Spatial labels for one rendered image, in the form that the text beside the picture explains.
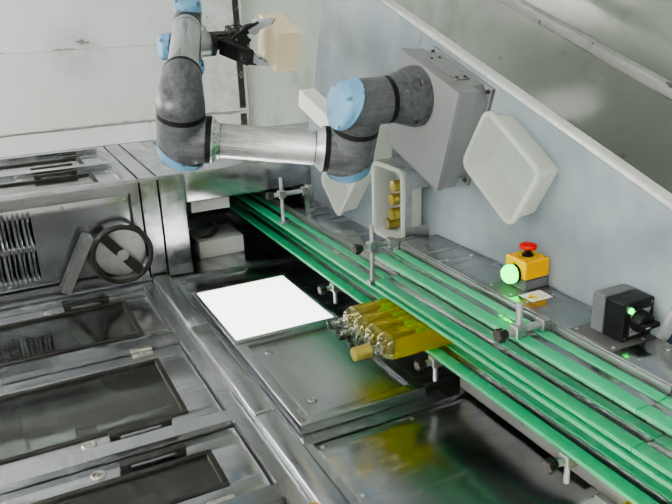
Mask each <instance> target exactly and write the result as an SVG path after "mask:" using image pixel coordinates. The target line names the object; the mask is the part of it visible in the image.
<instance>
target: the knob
mask: <svg viewBox="0 0 672 504"><path fill-rule="evenodd" d="M630 327H631V329H632V330H633V331H635V332H639V333H641V334H646V333H648V332H649V331H650V330H651V329H654V328H657V327H660V322H659V321H657V320H655V319H654V316H653V315H652V314H650V313H648V311H646V310H644V309H640V310H638V311H637V312H635V313H634V315H633V316H632V318H631V321H630Z"/></svg>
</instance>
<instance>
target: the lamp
mask: <svg viewBox="0 0 672 504"><path fill-rule="evenodd" d="M501 277H502V280H503V281H504V282H506V283H508V284H512V283H517V282H519V281H520V279H521V271H520V268H519V267H518V265H517V264H515V263H511V264H508V265H505V266H504V267H503V268H502V269H501Z"/></svg>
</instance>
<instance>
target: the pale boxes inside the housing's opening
mask: <svg viewBox="0 0 672 504"><path fill-rule="evenodd" d="M186 205H187V209H188V210H189V211H190V212H191V213H196V212H202V211H209V210H215V209H221V208H227V207H230V203H229V196H228V197H221V198H215V199H208V200H202V201H195V202H189V203H187V202H186ZM213 229H214V226H209V227H203V228H197V229H191V230H189V233H190V241H192V240H195V241H196V244H193V245H191V250H192V251H193V252H194V253H195V254H196V255H197V256H198V257H199V258H200V259H205V258H210V257H216V256H221V255H226V254H231V253H237V252H242V251H244V240H243V234H241V233H240V232H239V231H238V230H236V229H235V228H234V227H233V226H231V225H230V224H229V223H226V224H221V225H218V231H217V232H216V234H215V235H213V236H212V237H210V238H202V239H199V238H200V237H203V236H205V235H207V234H209V233H210V232H212V231H213Z"/></svg>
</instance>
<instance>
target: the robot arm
mask: <svg viewBox="0 0 672 504"><path fill-rule="evenodd" d="M201 20H202V8H201V1H200V0H174V6H173V25H172V32H169V33H165V34H159V35H158V37H157V51H158V55H159V57H160V59H162V60H167V61H166V62H165V63H164V65H163V67H162V73H161V77H160V82H159V86H158V91H157V96H156V133H157V138H156V145H157V151H158V156H159V158H160V160H161V161H162V162H163V163H165V165H166V166H168V167H170V168H172V169H174V170H177V171H182V172H193V171H195V170H199V169H201V168H202V167H203V165H204V164H205V163H207V164H212V163H213V162H214V161H215V160H216V159H218V158H224V159H237V160H251V161H265V162H279V163H292V164H306V165H314V166H316V168H317V169H318V170H319V171H320V172H326V174H327V176H328V177H329V178H330V179H332V180H334V179H335V181H336V182H340V183H353V182H357V181H360V180H362V179H363V178H364V177H366V176H367V175H368V174H369V172H370V170H371V166H372V163H373V161H374V153H375V148H376V143H377V138H378V133H379V128H380V125H382V124H389V123H395V124H400V125H404V126H408V127H419V126H423V125H425V124H426V123H427V122H428V121H429V119H430V117H431V115H432V111H433V106H434V92H433V86H432V83H431V80H430V77H429V75H428V74H427V72H426V71H425V70H424V69H423V68H422V67H421V66H419V65H410V66H405V67H403V68H401V69H399V70H397V71H395V72H393V73H391V74H389V75H385V76H375V77H365V78H349V79H347V80H342V81H338V82H337V83H335V84H334V85H333V86H332V87H331V89H330V91H329V93H328V96H327V100H326V110H327V113H326V116H327V120H328V123H329V124H330V126H325V125H323V126H322V127H321V128H320V129H319V130H317V131H311V130H299V129H286V128H274V127H261V126H249V125H237V124H224V123H219V122H218V121H217V120H216V118H215V117H214V116H205V112H206V111H205V98H204V91H203V83H202V75H203V73H204V70H205V65H204V62H203V60H202V57H210V56H216V55H217V51H218V50H219V54H220V55H222V56H225V57H227V58H229V59H232V60H234V61H237V62H239V63H241V64H244V65H246V66H248V65H255V66H269V64H268V62H267V61H266V60H264V59H263V58H261V57H258V56H257V55H256V54H255V53H254V50H252V49H250V48H249V42H250V41H251V39H250V38H249V37H248V36H247V35H248V34H249V33H250V34H252V35H256V34H258V33H259V31H260V30H261V29H264V28H266V27H267V26H268V25H271V24H272V23H273V22H274V21H275V18H265V19H261V18H259V17H256V18H254V19H253V20H252V23H248V24H245V25H243V26H242V25H225V30H224V31H211V32H208V31H201ZM230 26H238V27H230ZM238 28H240V30H239V29H238ZM226 29H227V30H226ZM234 29H236V30H234Z"/></svg>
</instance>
